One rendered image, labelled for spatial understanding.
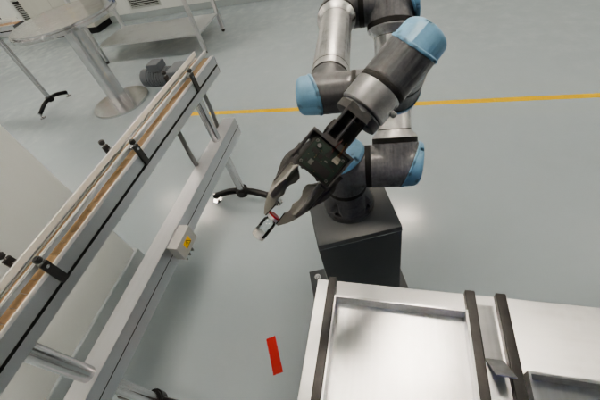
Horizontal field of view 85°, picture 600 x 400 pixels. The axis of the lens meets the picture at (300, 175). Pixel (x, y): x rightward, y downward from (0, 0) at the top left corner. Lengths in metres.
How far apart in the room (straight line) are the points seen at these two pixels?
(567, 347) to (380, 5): 0.80
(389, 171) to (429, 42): 0.42
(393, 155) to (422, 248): 1.08
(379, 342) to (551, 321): 0.32
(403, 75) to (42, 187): 1.64
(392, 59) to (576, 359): 0.62
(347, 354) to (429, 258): 1.18
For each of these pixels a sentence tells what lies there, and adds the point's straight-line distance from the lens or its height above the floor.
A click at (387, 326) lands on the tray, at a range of 0.76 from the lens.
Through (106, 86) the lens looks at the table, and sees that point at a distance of 3.98.
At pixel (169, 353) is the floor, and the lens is 1.94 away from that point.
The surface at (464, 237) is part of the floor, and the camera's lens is 1.95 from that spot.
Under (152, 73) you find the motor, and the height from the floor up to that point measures 0.92.
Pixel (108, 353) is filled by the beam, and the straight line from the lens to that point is 1.40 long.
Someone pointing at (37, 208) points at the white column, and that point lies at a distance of 1.84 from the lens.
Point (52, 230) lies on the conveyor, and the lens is 1.26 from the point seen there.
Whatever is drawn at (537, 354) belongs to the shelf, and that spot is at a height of 0.88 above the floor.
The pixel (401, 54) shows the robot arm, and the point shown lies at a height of 1.37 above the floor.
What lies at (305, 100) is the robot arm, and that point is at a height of 1.28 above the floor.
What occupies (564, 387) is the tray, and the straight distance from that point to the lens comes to 0.79.
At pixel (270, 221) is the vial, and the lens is 0.52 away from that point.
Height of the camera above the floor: 1.60
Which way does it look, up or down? 45 degrees down
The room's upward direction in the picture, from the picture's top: 16 degrees counter-clockwise
